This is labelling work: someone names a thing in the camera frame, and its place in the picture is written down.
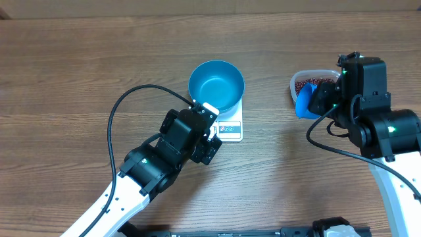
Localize blue plastic measuring scoop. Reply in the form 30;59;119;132
295;84;320;120

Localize red adzuki beans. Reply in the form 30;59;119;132
294;78;334;96

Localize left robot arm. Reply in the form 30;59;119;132
64;103;222;236

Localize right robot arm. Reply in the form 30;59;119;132
303;52;420;236

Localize white digital kitchen scale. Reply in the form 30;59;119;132
210;100;243;142

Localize teal metal bowl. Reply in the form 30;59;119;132
187;60;245;113

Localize clear plastic food container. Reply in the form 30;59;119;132
289;69;341;104

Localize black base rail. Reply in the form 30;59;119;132
114;217;372;237

